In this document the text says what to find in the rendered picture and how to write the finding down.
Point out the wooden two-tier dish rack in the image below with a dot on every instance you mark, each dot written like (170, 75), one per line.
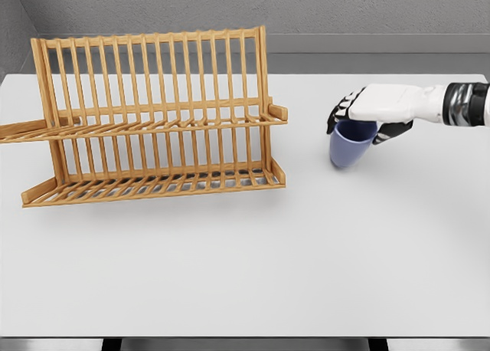
(153, 117)

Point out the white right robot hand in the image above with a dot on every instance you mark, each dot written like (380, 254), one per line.
(383, 102)

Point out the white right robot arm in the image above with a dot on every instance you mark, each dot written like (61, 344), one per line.
(455, 103)

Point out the blue cup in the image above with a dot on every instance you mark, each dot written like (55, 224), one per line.
(349, 146)

